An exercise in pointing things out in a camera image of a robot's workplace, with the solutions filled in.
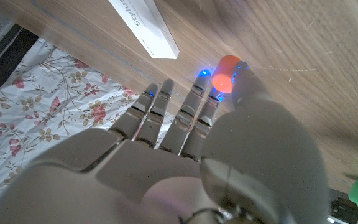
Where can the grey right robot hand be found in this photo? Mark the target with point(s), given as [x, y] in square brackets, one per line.
[129, 174]

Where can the white stylus pen box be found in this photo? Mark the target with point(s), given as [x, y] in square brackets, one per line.
[148, 28]

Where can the orange glue stick cap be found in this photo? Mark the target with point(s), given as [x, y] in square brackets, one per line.
[222, 76]

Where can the floral backdrop cloth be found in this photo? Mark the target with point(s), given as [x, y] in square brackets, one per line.
[42, 109]

